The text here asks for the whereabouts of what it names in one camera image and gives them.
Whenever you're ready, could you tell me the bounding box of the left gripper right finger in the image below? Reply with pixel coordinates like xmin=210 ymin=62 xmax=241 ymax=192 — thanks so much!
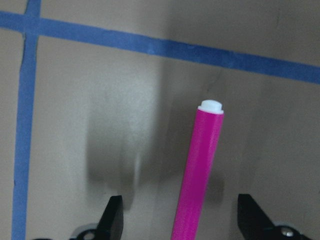
xmin=237 ymin=193 xmax=275 ymax=240

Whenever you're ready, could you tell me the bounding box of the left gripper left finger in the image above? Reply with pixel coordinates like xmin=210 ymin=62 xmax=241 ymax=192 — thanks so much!
xmin=96 ymin=195 xmax=124 ymax=240

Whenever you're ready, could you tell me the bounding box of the pink marker pen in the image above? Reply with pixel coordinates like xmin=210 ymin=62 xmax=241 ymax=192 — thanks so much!
xmin=170 ymin=99 xmax=224 ymax=240

